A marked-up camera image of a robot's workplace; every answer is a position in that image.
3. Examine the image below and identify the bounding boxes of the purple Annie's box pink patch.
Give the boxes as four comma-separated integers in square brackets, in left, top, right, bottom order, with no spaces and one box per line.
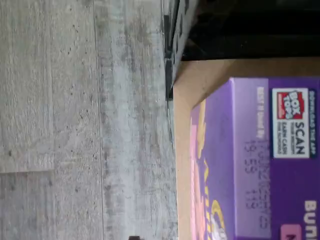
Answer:
[189,76,320,240]

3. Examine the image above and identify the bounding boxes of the wooden shelf board under Annie's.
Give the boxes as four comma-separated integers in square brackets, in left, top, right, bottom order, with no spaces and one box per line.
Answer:
[172,56,320,240]

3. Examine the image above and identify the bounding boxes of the black metal shelf rack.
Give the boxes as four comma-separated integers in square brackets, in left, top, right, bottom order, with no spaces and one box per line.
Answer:
[163,0,320,101]

